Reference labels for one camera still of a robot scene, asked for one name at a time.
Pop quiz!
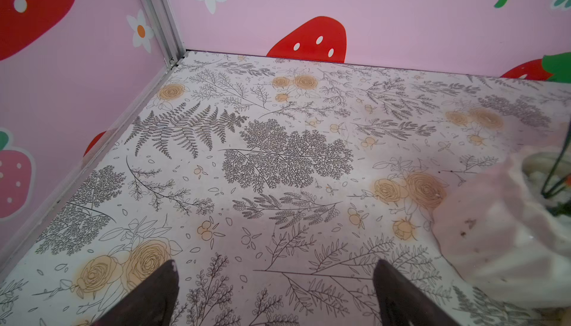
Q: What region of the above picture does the white pot red flower plant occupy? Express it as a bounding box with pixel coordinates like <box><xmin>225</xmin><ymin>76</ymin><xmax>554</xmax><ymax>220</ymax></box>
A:
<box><xmin>433</xmin><ymin>137</ymin><xmax>570</xmax><ymax>308</ymax></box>

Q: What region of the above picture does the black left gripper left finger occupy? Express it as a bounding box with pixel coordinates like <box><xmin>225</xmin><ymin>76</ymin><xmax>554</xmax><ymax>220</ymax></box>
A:
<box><xmin>93</xmin><ymin>259</ymin><xmax>179</xmax><ymax>326</ymax></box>

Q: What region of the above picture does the silver corner frame post left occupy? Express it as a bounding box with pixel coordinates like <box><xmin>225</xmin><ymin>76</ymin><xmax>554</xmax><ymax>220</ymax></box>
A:
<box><xmin>141</xmin><ymin>0</ymin><xmax>187</xmax><ymax>69</ymax></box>

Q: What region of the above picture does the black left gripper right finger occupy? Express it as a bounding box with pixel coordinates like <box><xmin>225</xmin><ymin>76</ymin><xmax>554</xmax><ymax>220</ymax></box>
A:
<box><xmin>373</xmin><ymin>259</ymin><xmax>459</xmax><ymax>326</ymax></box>

